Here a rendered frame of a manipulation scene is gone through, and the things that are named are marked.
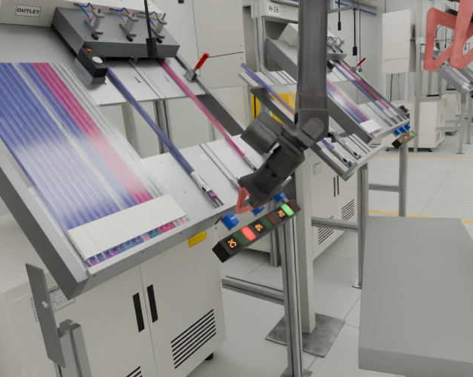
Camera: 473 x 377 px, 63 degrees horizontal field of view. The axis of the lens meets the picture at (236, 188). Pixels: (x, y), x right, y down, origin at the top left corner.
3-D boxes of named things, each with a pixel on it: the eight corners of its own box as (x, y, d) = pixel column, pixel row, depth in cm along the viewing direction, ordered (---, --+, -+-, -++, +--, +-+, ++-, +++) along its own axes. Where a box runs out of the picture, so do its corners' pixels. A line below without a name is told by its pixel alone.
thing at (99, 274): (276, 193, 116) (291, 177, 111) (79, 295, 65) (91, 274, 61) (274, 190, 116) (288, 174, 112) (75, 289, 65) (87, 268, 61)
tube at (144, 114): (214, 198, 91) (216, 195, 91) (210, 200, 90) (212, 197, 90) (97, 57, 103) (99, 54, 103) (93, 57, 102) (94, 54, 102)
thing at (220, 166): (279, 184, 115) (285, 177, 113) (79, 282, 64) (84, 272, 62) (238, 139, 119) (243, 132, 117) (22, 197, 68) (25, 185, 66)
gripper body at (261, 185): (235, 182, 79) (255, 158, 75) (261, 173, 87) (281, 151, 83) (254, 207, 77) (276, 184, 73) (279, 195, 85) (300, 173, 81)
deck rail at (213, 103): (280, 191, 117) (292, 178, 114) (276, 193, 116) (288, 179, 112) (145, 40, 134) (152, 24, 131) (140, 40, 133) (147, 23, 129)
